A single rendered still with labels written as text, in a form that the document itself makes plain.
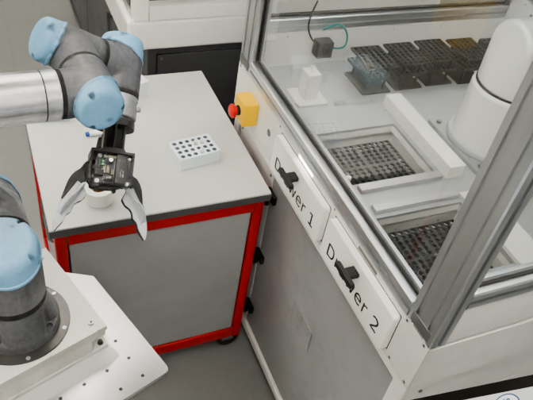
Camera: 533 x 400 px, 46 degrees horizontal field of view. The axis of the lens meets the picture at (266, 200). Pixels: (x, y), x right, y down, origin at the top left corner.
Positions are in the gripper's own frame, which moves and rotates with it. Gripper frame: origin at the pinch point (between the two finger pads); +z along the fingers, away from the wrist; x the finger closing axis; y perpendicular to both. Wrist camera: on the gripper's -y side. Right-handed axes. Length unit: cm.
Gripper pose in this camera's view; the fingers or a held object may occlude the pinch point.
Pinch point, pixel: (98, 237)
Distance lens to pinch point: 110.8
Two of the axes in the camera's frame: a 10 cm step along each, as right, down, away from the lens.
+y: 3.6, -1.4, -9.2
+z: -0.7, 9.8, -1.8
